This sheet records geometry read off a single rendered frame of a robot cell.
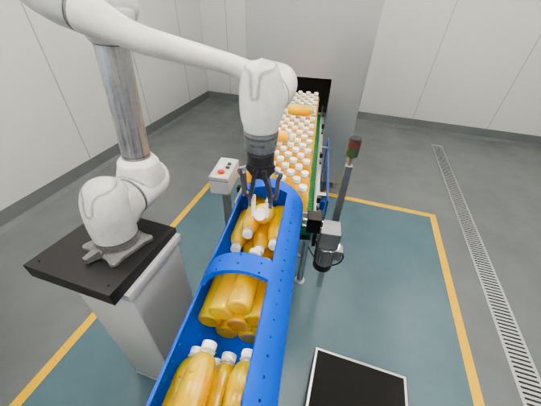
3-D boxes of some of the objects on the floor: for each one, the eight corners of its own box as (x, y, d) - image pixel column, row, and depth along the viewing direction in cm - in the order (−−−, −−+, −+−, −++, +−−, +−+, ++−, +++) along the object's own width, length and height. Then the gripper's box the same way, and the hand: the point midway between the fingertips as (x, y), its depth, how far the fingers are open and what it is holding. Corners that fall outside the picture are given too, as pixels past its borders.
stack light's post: (316, 285, 213) (345, 166, 143) (316, 281, 216) (344, 163, 147) (321, 286, 212) (353, 167, 143) (321, 282, 215) (353, 163, 146)
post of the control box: (231, 290, 206) (220, 184, 144) (233, 286, 209) (223, 180, 147) (237, 291, 206) (228, 185, 143) (237, 287, 209) (230, 181, 146)
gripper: (226, 152, 70) (232, 218, 85) (290, 159, 68) (284, 225, 83) (234, 139, 75) (238, 204, 91) (293, 146, 73) (287, 210, 89)
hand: (260, 206), depth 85 cm, fingers closed on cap, 4 cm apart
